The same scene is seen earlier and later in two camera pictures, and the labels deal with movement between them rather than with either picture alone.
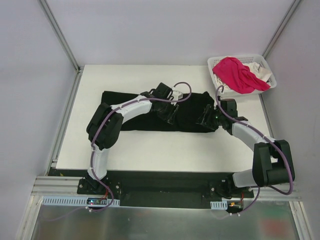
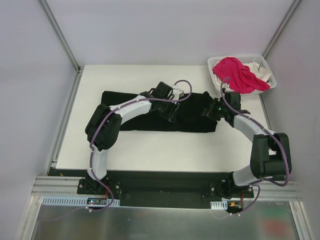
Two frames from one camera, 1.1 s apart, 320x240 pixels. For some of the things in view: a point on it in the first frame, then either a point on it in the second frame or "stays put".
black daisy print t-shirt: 191,106 stays put
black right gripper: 206,117 -> 210,110
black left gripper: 169,113 stays put
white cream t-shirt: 261,73 stays put
